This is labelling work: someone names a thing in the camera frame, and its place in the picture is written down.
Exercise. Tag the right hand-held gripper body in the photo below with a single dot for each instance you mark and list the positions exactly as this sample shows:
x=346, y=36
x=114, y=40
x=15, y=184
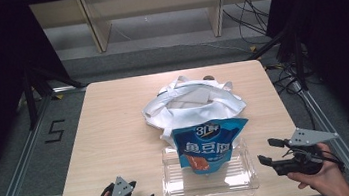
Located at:
x=308, y=137

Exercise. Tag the clear plastic storage box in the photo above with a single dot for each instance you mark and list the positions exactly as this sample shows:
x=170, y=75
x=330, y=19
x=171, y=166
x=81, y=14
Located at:
x=238, y=170

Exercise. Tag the blue snack packet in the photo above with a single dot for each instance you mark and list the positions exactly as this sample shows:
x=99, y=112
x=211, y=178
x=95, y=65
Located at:
x=201, y=145

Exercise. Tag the white patterned tote bag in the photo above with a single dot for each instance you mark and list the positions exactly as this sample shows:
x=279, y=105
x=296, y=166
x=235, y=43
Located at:
x=204, y=111

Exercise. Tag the person's right hand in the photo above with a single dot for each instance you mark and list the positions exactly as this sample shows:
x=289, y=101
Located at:
x=330, y=183

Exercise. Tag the black metal stand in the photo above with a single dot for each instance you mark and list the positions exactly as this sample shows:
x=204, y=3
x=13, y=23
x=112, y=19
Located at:
x=299, y=62
x=30, y=95

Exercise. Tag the small brown round object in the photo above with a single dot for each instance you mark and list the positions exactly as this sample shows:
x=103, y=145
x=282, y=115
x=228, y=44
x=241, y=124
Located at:
x=208, y=77

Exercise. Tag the yellow tape piece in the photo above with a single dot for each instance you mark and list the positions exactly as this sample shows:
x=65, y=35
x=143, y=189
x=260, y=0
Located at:
x=252, y=48
x=59, y=96

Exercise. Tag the light wooden desk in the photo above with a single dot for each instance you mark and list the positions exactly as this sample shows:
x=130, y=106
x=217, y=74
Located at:
x=100, y=33

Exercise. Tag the aluminium floor rail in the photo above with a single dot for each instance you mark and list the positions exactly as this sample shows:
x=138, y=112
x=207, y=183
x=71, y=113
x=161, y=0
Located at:
x=17, y=174
x=347, y=154

